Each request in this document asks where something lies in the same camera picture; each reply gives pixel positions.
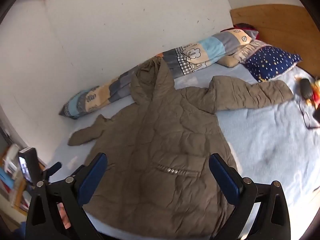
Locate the beige pillow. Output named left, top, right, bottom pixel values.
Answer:
left=217, top=55, right=239, bottom=68

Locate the red dark garment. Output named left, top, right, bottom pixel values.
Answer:
left=233, top=23, right=256, bottom=30

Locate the olive quilted hooded coat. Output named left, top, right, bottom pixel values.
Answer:
left=68, top=57, right=293, bottom=238

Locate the wooden headboard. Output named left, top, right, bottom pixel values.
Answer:
left=230, top=4, right=319, bottom=77

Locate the black cable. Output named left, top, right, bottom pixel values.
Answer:
left=299, top=97, right=318, bottom=130

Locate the black hairbrush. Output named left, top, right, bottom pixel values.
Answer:
left=299, top=78, right=313, bottom=100

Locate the patchwork cartoon rolled quilt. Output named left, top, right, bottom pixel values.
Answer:
left=58, top=28, right=261, bottom=120

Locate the wooden shelf with clutter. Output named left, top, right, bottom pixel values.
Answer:
left=1, top=127, right=29, bottom=223

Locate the navy star pattern pillow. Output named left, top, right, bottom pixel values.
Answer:
left=245, top=46, right=302, bottom=82

